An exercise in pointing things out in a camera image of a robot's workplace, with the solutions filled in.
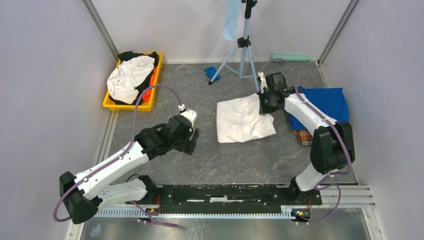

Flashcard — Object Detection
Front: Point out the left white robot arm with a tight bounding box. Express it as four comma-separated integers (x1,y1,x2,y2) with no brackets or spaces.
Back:
59,109,201,225

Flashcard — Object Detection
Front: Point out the black garment in tray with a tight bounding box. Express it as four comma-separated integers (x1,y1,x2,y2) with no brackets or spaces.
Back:
109,50,160,106

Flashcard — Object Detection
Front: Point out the light blue music stand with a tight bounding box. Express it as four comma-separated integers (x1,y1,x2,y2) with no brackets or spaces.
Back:
208,0,260,92

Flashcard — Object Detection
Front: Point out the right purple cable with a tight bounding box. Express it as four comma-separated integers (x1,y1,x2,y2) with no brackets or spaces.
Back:
259,58,354,226

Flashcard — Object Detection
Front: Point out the folded plaid shirt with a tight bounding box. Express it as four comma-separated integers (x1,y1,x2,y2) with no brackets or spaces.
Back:
292,130,313,146

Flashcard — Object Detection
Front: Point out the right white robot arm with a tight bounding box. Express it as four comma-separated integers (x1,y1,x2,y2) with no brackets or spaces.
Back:
256,71,355,204

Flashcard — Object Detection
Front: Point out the blue printed t-shirt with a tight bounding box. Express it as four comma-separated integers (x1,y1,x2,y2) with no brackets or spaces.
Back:
284,86,350,134

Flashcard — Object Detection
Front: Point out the purple cable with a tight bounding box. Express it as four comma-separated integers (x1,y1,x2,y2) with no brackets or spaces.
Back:
52,84,185,229
259,58,354,226

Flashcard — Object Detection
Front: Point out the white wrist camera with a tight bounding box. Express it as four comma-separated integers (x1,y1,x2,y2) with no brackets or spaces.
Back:
177,104,198,127
257,71,268,94

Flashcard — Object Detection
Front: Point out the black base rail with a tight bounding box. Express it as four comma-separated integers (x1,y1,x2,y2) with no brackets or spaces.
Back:
137,184,323,214

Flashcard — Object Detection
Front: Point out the small blue object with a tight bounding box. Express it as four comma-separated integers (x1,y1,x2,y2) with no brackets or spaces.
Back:
204,66,217,81

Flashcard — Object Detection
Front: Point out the mint green cylinder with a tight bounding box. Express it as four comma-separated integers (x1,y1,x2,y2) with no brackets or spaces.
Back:
270,53,312,62

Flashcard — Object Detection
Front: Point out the orange garment in tray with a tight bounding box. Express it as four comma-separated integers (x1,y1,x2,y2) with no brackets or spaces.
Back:
142,66,159,104

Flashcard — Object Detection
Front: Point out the white long-sleeve shirt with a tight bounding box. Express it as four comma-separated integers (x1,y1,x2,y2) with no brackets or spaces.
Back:
216,94,277,144

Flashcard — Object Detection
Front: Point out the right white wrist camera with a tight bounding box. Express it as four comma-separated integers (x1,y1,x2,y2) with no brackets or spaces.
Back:
257,71,268,94

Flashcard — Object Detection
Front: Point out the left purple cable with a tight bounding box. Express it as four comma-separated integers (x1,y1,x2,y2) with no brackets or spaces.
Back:
52,84,185,229

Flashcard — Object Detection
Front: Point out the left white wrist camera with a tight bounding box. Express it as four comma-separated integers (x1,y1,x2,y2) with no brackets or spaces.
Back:
177,104,198,127

